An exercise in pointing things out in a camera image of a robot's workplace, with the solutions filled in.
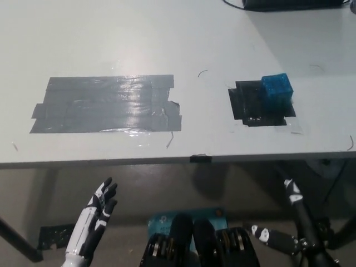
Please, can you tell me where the grey duct tape patch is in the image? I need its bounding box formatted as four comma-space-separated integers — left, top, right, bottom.
29, 74, 183, 135

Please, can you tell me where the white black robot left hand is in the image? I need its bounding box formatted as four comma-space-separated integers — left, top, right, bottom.
65, 177, 118, 259

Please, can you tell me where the teal cardboard box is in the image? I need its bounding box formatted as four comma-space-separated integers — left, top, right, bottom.
146, 207, 229, 247

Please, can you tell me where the black tape patch on floor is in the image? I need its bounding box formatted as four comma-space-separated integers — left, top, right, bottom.
37, 224, 76, 250

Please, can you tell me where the black metal table leg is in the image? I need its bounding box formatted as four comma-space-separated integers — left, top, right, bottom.
0, 215, 45, 263

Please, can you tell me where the blue rubik's cube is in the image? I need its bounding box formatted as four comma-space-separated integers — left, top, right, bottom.
261, 72, 295, 108

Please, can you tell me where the thin black cable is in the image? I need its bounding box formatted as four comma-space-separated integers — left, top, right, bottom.
222, 0, 245, 9

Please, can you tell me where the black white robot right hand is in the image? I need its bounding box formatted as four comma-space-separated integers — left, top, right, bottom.
250, 179, 335, 257

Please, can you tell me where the black tape square patch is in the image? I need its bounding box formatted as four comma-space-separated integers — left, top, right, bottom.
228, 80, 297, 127

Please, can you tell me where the black flat electronic device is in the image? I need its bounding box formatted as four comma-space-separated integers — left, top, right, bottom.
241, 0, 347, 12

